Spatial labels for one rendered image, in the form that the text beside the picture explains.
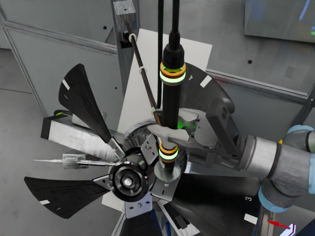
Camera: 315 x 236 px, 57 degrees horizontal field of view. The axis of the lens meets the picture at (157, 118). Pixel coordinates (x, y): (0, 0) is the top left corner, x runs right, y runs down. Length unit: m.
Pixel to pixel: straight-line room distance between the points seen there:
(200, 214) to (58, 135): 0.57
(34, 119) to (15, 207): 0.79
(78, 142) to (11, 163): 1.51
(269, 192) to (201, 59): 0.50
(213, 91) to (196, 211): 0.32
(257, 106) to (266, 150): 0.94
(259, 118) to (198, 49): 0.70
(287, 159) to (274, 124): 1.01
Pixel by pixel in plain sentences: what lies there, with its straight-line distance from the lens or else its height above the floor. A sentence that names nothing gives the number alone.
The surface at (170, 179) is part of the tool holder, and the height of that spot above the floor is 1.27.
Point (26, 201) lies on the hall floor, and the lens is 2.31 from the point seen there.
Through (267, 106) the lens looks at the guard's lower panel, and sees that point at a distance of 1.51.
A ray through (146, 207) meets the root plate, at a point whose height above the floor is 1.09.
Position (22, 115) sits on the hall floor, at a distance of 2.79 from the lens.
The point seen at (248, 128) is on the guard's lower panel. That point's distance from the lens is 1.66.
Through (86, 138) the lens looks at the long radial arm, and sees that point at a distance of 1.04.
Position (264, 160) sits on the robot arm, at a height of 1.47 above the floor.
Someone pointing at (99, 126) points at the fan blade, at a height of 1.29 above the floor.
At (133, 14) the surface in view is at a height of 1.38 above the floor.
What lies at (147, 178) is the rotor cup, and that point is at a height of 1.25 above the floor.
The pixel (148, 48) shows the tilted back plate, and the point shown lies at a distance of 1.04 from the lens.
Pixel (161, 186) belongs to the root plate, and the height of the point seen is 1.18.
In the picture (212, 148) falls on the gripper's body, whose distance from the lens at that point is 0.58.
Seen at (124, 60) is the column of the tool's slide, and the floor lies 1.08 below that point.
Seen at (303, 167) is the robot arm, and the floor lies 1.48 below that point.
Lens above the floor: 1.95
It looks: 51 degrees down
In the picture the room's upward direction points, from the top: straight up
